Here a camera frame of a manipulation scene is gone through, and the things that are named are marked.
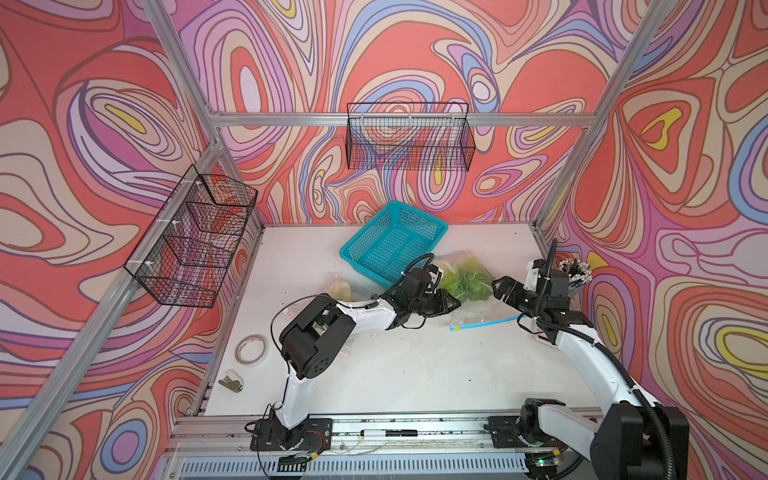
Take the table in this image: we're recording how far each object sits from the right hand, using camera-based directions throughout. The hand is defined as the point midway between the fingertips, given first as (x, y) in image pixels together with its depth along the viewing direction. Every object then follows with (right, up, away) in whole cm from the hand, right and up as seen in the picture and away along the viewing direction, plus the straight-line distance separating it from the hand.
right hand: (505, 295), depth 85 cm
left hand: (-12, -3, -2) cm, 12 cm away
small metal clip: (-76, -24, -6) cm, 80 cm away
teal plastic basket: (-32, +17, +30) cm, 47 cm away
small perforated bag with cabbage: (-50, +1, +9) cm, 50 cm away
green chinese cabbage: (-10, +4, +5) cm, 12 cm away
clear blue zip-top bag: (-9, -5, -3) cm, 10 cm away
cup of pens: (+21, +7, -1) cm, 22 cm away
